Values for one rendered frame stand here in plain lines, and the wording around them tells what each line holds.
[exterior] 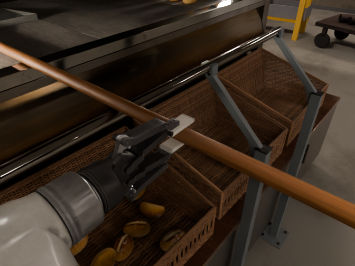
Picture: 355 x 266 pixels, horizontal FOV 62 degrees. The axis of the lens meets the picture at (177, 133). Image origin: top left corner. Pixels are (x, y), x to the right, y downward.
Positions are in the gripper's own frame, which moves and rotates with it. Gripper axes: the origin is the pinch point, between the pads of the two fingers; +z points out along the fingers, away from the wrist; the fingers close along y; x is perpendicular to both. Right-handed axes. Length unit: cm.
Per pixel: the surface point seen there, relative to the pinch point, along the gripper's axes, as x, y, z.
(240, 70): -48, 40, 118
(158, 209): -23, 55, 17
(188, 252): -4, 57, 11
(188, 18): -54, 1, 72
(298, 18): -126, 84, 442
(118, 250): -22, 56, -4
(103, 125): -17.0, 3.3, -4.6
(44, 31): -83, 1, 20
